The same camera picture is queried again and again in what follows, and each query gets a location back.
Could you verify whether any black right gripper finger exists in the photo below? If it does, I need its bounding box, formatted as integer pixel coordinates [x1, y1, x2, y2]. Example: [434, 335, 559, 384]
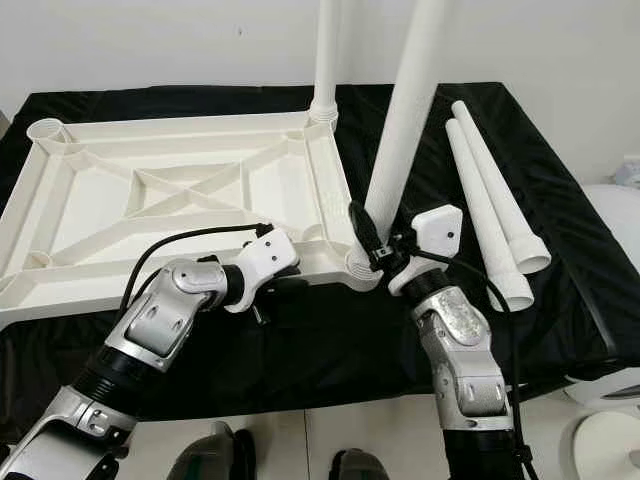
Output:
[350, 202, 383, 263]

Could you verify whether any white tapered plastic table leg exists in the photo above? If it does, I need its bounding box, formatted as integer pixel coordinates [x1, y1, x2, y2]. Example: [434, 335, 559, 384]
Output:
[345, 0, 451, 291]
[445, 118, 536, 313]
[310, 0, 343, 123]
[452, 100, 553, 276]

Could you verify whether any white plastic table top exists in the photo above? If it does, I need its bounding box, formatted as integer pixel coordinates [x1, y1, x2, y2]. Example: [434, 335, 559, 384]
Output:
[0, 112, 381, 329]

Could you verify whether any black table cloth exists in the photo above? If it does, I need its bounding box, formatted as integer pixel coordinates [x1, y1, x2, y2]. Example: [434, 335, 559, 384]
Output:
[0, 82, 640, 446]

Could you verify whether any grey robot right leg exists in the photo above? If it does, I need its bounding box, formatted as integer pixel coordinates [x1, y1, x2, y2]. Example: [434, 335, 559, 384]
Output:
[330, 448, 391, 480]

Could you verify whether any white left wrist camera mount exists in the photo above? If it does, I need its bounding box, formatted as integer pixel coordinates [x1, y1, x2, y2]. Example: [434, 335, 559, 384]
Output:
[228, 228, 301, 313]

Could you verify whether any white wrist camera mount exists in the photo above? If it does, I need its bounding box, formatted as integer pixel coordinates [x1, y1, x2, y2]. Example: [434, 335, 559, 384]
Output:
[388, 205, 464, 296]
[228, 228, 301, 313]

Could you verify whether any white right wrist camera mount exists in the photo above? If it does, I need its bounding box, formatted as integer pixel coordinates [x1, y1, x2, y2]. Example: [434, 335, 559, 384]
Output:
[388, 205, 464, 296]

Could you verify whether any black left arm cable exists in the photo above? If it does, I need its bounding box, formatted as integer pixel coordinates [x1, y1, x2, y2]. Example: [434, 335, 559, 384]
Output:
[125, 225, 276, 306]

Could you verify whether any white wall socket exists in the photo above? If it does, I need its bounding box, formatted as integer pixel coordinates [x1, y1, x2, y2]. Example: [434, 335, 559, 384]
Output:
[618, 156, 640, 186]

